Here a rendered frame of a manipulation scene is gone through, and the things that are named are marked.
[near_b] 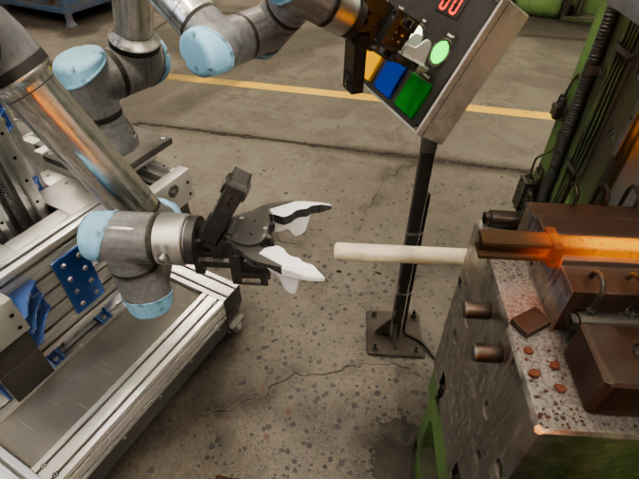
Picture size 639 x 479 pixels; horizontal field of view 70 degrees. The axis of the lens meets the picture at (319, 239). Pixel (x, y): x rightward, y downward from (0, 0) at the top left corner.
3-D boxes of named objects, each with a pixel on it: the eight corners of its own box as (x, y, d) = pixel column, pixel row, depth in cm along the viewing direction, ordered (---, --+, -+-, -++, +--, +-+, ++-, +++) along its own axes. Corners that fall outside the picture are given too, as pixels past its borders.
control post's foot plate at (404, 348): (365, 356, 165) (367, 342, 159) (365, 309, 181) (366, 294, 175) (426, 360, 164) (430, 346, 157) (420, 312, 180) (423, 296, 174)
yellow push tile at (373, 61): (368, 81, 107) (385, 50, 104) (354, 69, 112) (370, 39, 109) (373, 84, 108) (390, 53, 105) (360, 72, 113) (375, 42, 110)
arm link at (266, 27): (215, 35, 81) (243, -5, 72) (258, 19, 87) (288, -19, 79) (242, 74, 82) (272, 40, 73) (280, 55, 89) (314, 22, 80)
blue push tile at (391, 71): (387, 98, 100) (406, 66, 97) (372, 85, 105) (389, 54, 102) (393, 101, 101) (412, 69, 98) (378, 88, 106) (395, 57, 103)
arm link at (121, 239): (108, 239, 72) (90, 197, 67) (176, 243, 72) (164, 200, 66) (86, 276, 67) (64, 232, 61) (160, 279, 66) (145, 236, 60)
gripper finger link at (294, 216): (320, 220, 74) (270, 239, 71) (320, 190, 70) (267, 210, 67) (331, 230, 72) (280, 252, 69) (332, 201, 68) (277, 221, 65)
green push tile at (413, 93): (410, 118, 93) (430, 84, 90) (393, 103, 99) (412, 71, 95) (416, 121, 94) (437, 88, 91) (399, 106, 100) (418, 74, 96)
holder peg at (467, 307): (462, 321, 70) (466, 310, 68) (459, 308, 72) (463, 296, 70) (489, 323, 70) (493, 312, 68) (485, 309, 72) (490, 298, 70)
